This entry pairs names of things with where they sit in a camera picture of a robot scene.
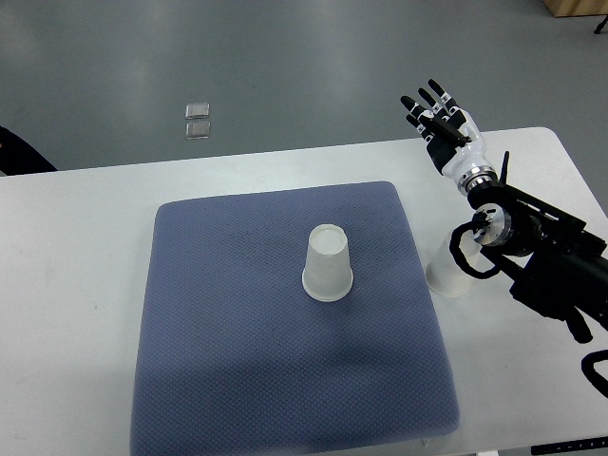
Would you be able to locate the black table control panel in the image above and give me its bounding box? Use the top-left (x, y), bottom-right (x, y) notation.
top-left (530, 437), bottom-right (607, 455)

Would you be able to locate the wooden box corner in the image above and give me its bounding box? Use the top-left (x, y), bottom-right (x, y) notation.
top-left (542, 0), bottom-right (607, 18)

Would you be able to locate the upper metal floor plate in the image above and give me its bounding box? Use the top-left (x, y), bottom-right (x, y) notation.
top-left (185, 102), bottom-right (210, 119)

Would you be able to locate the white paper cup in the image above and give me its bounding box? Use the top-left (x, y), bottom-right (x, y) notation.
top-left (424, 233), bottom-right (473, 297)
top-left (301, 224), bottom-right (353, 302)

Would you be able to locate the blue grey fabric cushion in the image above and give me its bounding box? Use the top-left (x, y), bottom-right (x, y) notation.
top-left (130, 181), bottom-right (459, 455)

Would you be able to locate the black tripod leg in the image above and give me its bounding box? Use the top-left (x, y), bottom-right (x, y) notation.
top-left (594, 16), bottom-right (608, 34)

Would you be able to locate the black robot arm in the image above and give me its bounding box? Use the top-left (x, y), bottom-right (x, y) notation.
top-left (449, 158), bottom-right (607, 344)

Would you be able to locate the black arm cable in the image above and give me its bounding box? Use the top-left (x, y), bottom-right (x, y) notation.
top-left (448, 222), bottom-right (505, 279)

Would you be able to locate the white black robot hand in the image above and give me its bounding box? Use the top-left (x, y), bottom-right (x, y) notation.
top-left (400, 79), bottom-right (498, 195)

